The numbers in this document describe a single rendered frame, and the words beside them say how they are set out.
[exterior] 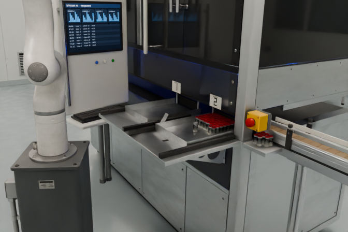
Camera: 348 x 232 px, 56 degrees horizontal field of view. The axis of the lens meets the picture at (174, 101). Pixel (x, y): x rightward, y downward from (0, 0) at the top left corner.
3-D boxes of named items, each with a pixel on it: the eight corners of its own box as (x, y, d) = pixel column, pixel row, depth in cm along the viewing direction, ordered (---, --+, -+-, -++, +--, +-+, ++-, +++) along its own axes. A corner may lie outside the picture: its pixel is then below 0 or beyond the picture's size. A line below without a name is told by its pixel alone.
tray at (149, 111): (174, 102, 204) (175, 97, 203) (200, 114, 183) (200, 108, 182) (125, 111, 185) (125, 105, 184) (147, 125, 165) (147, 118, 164)
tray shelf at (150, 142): (170, 103, 208) (170, 101, 208) (251, 141, 152) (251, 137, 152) (98, 116, 182) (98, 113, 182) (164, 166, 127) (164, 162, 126)
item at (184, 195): (172, 133, 389) (174, 60, 364) (337, 230, 224) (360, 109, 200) (91, 152, 336) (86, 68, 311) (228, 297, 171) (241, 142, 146)
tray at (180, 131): (209, 118, 176) (209, 112, 176) (244, 134, 156) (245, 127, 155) (155, 130, 158) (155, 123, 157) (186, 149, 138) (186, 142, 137)
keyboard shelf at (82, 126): (119, 104, 232) (119, 101, 231) (144, 114, 213) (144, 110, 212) (59, 118, 202) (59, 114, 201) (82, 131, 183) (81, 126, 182)
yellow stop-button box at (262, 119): (257, 124, 146) (258, 109, 144) (270, 129, 140) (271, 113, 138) (245, 127, 142) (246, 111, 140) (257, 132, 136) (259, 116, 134)
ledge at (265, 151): (263, 140, 154) (264, 136, 153) (286, 150, 144) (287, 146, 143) (242, 146, 146) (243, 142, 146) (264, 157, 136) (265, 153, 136)
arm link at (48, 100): (29, 115, 125) (22, 53, 118) (43, 102, 143) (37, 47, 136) (61, 115, 126) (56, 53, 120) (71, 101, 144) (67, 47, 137)
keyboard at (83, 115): (125, 105, 222) (125, 101, 222) (138, 110, 213) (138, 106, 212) (70, 117, 196) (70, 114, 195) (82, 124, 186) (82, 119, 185)
